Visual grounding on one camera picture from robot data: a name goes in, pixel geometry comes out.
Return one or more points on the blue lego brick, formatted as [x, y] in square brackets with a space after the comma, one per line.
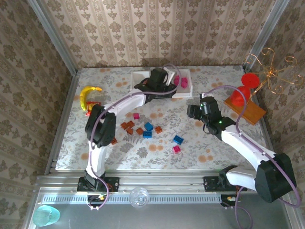
[147, 134]
[178, 139]
[148, 126]

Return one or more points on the clear drinking glass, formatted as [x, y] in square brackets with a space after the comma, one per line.
[139, 197]

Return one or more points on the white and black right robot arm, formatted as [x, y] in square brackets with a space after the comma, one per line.
[243, 143]

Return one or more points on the grey metal shelf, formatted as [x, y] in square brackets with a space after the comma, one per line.
[166, 217]

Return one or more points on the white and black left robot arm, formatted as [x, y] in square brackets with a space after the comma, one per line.
[97, 157]

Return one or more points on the yellow toy banana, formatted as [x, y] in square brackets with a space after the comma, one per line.
[83, 95]

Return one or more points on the teal plastic cup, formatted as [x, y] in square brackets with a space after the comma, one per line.
[45, 215]

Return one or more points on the pink lego brick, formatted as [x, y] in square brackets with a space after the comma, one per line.
[176, 80]
[184, 80]
[185, 85]
[136, 116]
[177, 149]

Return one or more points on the orange lego brick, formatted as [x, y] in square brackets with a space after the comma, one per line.
[158, 129]
[115, 141]
[130, 123]
[139, 130]
[124, 125]
[129, 131]

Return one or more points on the aluminium frame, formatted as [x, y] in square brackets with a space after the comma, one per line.
[162, 181]

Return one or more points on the red and yellow toy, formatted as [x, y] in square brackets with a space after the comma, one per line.
[91, 106]

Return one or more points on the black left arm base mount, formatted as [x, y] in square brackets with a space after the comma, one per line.
[112, 184]

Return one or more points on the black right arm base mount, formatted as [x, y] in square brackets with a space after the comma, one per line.
[209, 184]

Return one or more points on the brown wooden base block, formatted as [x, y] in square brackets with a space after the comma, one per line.
[252, 112]

